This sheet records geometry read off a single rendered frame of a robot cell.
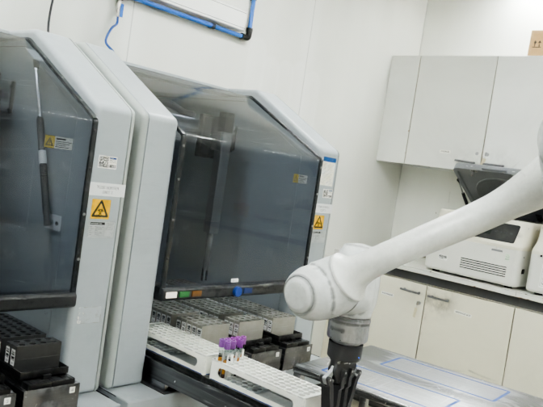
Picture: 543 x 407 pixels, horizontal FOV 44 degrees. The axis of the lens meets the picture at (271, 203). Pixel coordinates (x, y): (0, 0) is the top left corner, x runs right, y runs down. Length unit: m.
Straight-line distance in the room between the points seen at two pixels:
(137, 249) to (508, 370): 2.52
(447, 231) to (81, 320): 0.88
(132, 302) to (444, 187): 3.19
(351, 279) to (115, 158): 0.68
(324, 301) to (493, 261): 2.60
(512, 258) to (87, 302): 2.57
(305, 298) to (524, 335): 2.61
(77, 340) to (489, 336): 2.60
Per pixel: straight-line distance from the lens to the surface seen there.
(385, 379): 1.93
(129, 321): 1.77
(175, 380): 1.78
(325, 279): 1.26
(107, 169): 1.64
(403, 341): 4.07
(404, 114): 4.46
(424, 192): 4.70
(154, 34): 3.12
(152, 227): 1.75
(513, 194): 1.31
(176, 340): 1.82
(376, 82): 4.45
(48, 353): 1.65
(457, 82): 4.32
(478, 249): 3.83
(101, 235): 1.66
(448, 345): 3.94
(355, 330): 1.44
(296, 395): 1.53
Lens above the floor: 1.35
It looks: 3 degrees down
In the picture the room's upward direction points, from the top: 8 degrees clockwise
